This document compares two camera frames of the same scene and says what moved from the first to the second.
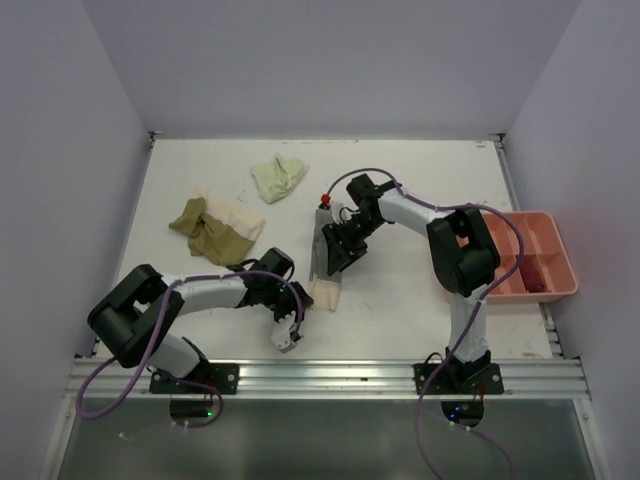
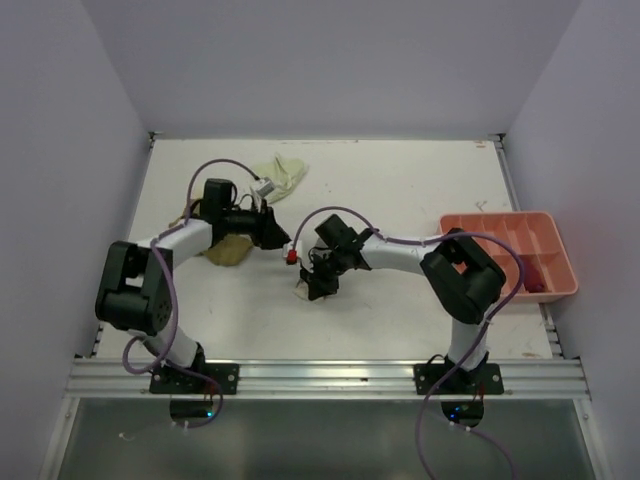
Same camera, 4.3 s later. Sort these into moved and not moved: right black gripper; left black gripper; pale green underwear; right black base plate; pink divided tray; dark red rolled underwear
Moved: right black gripper; left black gripper
Not moved: right black base plate; pale green underwear; pink divided tray; dark red rolled underwear
